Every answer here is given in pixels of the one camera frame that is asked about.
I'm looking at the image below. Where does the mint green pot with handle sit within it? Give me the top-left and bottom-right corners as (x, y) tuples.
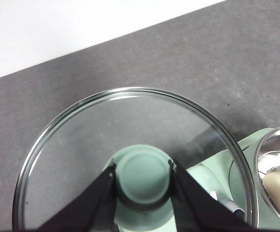
(253, 124), (280, 230)

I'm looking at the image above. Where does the glass pot lid green knob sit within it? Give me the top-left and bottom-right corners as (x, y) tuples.
(12, 86), (259, 232)

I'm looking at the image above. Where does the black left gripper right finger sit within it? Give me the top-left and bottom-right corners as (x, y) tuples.
(168, 159), (260, 232)

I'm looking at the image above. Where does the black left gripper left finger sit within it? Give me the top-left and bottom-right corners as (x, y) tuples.
(36, 163), (117, 232)

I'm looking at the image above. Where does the mint green breakfast machine base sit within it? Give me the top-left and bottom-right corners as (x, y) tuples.
(228, 127), (280, 232)

